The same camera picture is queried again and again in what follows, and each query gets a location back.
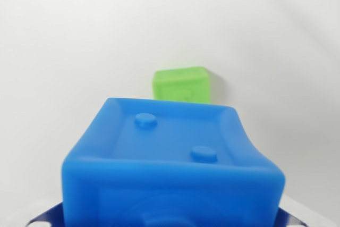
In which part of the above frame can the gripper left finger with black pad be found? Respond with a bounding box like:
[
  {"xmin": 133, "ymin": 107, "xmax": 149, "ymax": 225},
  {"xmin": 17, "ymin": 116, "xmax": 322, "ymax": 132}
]
[{"xmin": 25, "ymin": 201, "xmax": 63, "ymax": 227}]

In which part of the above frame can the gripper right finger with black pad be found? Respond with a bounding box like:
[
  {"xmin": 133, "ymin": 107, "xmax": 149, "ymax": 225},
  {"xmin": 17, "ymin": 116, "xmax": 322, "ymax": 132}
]
[{"xmin": 276, "ymin": 202, "xmax": 307, "ymax": 227}]

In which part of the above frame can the blue cube with number two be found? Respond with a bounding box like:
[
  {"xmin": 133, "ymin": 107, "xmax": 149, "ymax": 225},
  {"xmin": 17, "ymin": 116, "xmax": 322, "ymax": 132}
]
[{"xmin": 60, "ymin": 97, "xmax": 286, "ymax": 227}]

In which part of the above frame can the green cube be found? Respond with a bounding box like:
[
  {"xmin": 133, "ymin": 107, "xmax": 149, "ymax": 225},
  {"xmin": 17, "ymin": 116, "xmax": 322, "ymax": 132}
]
[{"xmin": 151, "ymin": 66, "xmax": 217, "ymax": 105}]

